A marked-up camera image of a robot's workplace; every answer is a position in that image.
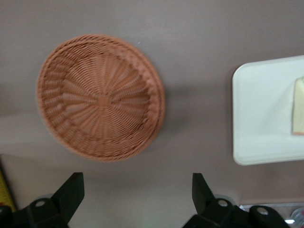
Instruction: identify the yellow flat package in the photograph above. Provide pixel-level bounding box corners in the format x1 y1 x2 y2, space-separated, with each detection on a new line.
0 154 17 213

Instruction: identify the red cola can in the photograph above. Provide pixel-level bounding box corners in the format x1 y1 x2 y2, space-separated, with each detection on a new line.
291 206 304 224

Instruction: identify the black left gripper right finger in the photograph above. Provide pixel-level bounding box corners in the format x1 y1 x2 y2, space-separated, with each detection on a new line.
181 172 292 228

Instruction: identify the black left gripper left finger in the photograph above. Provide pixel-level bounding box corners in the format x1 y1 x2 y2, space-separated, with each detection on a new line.
0 172 85 228

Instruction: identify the plastic triangle sandwich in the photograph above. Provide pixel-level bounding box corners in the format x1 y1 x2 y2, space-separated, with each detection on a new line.
291 75 304 136

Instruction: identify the brown round wicker basket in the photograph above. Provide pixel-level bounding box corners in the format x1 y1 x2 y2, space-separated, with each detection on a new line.
35 34 166 162

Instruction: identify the cream rectangular plastic tray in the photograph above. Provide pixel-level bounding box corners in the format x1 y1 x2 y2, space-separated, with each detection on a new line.
232 55 304 166

